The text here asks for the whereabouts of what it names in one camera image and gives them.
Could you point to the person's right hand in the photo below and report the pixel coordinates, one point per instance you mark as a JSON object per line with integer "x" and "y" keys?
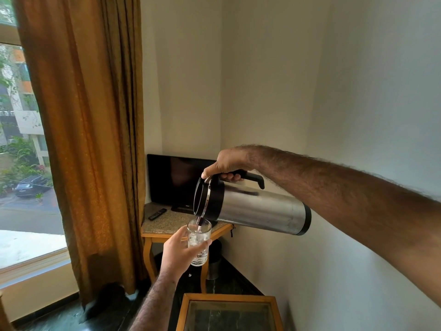
{"x": 228, "y": 164}

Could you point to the person's left hand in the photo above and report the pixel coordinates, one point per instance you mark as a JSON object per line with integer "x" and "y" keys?
{"x": 176, "y": 251}

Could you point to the person's left thumb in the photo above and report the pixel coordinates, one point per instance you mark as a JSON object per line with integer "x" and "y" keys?
{"x": 180, "y": 234}

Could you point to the person's right thumb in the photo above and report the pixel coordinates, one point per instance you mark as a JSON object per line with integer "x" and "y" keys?
{"x": 209, "y": 171}

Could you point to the clear drinking glass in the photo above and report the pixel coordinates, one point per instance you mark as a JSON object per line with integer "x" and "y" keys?
{"x": 199, "y": 241}

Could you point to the stainless steel thermos jug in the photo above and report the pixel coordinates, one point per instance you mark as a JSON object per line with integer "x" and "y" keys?
{"x": 255, "y": 208}

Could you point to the person's left forearm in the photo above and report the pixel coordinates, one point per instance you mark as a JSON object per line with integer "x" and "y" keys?
{"x": 154, "y": 298}

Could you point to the person's right forearm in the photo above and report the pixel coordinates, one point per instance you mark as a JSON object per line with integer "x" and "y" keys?
{"x": 348, "y": 210}

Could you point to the wooden corner table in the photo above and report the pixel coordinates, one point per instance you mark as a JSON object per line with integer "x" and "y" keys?
{"x": 172, "y": 230}

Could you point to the black remote control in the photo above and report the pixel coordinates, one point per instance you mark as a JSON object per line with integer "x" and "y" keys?
{"x": 157, "y": 214}

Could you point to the black flat television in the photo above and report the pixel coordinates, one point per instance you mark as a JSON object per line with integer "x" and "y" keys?
{"x": 174, "y": 182}

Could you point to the metal waste bin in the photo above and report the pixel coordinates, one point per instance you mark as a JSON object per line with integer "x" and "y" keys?
{"x": 214, "y": 260}

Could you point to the glass top wooden table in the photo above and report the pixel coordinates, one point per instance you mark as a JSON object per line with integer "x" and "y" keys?
{"x": 229, "y": 313}

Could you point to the brown curtain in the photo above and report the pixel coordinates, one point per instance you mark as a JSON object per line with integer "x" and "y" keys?
{"x": 89, "y": 144}

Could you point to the dark parked car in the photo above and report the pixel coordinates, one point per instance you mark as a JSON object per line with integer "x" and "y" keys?
{"x": 31, "y": 186}

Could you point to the window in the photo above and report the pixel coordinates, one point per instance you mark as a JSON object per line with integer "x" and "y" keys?
{"x": 24, "y": 141}

